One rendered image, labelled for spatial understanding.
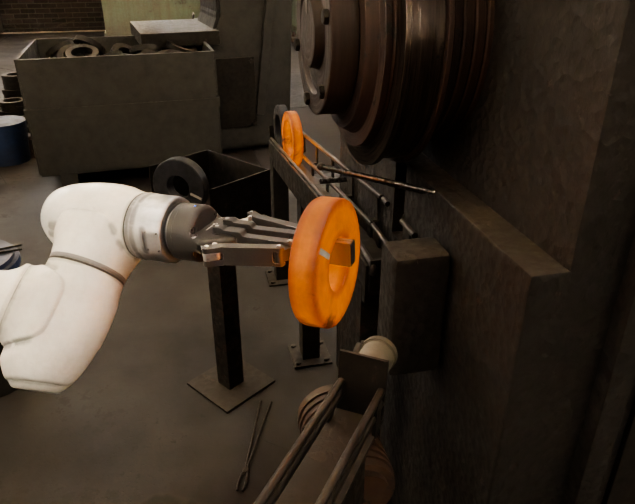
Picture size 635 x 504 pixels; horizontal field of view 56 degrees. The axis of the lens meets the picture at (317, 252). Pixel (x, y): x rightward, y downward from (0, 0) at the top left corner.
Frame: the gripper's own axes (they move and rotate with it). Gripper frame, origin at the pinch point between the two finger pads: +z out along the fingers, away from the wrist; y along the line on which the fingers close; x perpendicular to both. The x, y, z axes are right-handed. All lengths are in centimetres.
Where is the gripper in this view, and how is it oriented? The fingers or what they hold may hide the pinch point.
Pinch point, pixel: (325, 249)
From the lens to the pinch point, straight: 70.6
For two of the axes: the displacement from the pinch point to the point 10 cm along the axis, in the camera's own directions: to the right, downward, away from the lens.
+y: -3.7, 4.2, -8.3
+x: -0.5, -9.0, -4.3
